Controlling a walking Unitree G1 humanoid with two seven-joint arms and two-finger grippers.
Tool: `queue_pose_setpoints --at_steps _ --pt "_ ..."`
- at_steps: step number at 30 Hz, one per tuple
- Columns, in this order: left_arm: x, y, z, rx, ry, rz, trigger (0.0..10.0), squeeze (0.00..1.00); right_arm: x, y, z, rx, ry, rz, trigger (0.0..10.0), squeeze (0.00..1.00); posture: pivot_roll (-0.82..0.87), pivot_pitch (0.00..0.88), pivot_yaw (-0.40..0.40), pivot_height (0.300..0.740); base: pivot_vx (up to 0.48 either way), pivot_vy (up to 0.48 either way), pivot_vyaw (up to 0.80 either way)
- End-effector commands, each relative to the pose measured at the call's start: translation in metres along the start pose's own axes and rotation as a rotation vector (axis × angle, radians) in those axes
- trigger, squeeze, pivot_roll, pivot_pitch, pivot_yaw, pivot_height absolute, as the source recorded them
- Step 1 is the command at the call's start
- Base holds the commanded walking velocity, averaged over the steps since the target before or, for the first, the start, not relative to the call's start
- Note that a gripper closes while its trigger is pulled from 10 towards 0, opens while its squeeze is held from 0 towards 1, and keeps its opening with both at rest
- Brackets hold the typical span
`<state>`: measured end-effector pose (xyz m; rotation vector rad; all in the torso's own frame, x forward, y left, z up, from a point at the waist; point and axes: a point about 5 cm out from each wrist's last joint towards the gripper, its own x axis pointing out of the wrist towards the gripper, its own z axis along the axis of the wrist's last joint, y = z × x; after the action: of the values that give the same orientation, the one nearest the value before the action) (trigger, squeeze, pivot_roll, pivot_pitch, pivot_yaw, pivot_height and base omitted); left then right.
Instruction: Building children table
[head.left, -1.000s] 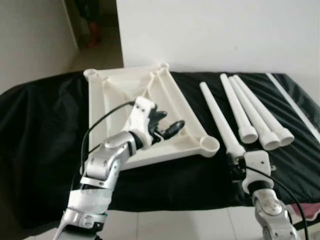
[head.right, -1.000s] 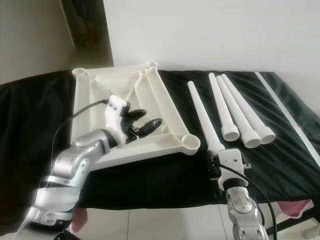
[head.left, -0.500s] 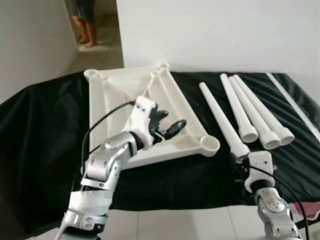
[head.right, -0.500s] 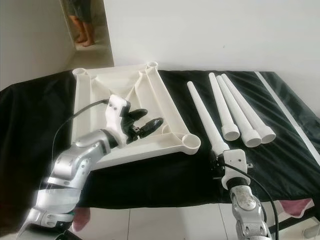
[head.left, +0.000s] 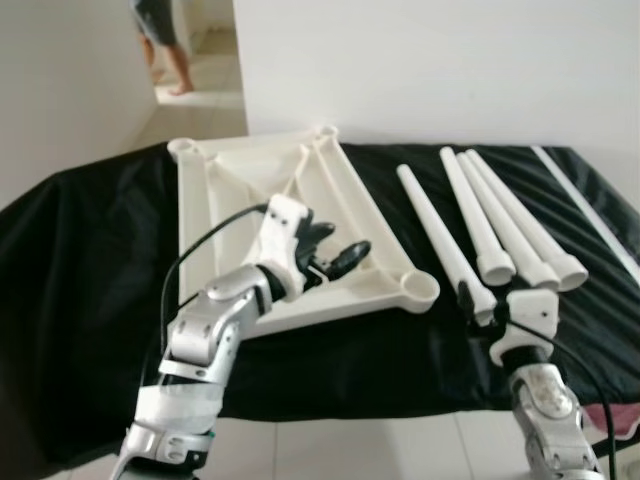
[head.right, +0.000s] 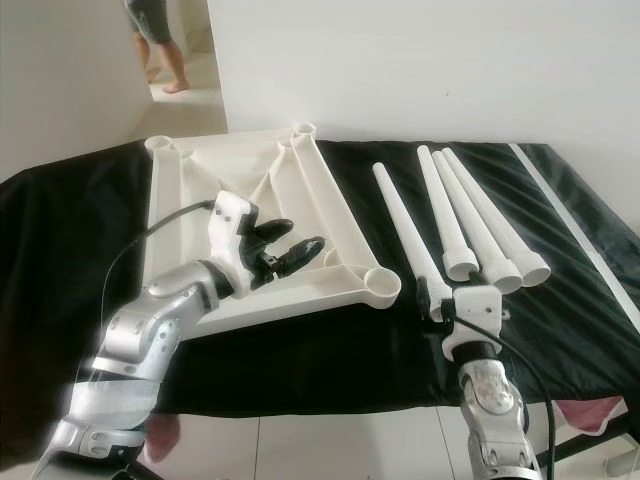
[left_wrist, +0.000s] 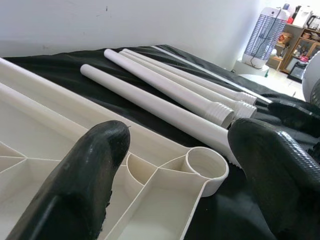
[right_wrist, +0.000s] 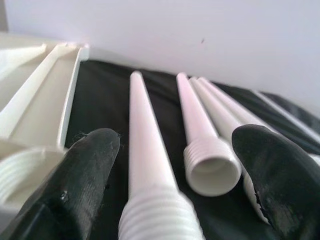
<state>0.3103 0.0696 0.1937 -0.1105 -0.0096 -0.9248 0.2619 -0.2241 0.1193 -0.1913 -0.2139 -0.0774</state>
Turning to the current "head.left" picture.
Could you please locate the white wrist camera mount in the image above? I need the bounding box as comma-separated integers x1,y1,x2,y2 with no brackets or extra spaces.
488,289,557,367
248,195,314,303

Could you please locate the white plastic table top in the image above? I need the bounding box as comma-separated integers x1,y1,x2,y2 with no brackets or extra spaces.
166,123,442,337

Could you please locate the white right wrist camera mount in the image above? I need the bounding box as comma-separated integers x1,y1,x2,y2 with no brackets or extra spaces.
488,289,557,367

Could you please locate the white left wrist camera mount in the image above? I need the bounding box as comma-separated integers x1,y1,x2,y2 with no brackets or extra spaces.
248,195,314,303

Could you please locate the white tape strip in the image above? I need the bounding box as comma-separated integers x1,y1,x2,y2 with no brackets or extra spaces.
528,145,640,283

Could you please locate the pink rounded object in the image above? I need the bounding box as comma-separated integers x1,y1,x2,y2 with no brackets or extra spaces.
585,400,640,441

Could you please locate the black tablecloth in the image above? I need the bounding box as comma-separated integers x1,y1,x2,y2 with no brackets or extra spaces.
0,140,640,473

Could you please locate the person in grey shorts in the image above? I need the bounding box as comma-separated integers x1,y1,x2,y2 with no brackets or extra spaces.
130,0,197,98

